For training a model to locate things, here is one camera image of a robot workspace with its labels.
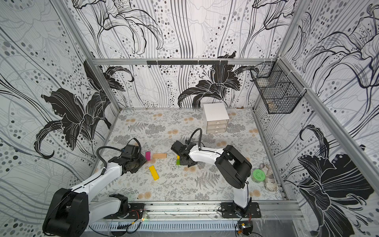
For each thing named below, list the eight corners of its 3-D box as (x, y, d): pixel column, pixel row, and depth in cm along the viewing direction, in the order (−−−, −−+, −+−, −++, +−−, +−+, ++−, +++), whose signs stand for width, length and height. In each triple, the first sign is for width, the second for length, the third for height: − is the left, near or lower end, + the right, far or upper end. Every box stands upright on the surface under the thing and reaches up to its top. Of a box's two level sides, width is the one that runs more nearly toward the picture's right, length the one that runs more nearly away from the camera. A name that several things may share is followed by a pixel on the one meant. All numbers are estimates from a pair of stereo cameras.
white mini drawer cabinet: (204, 134, 105) (205, 121, 94) (202, 106, 123) (203, 93, 112) (226, 134, 105) (229, 121, 94) (221, 106, 123) (223, 93, 112)
